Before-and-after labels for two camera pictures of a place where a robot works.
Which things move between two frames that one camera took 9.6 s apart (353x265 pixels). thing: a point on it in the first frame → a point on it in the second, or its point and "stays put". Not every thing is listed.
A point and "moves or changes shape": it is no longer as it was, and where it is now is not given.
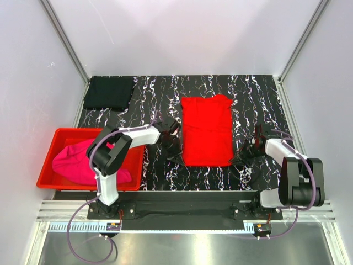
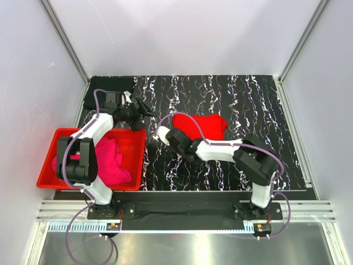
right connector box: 262,228 stays put
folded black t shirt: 109,93 stays put
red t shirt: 207,125 moves or changes shape
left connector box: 111,226 stays put
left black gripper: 176,155 → 139,113
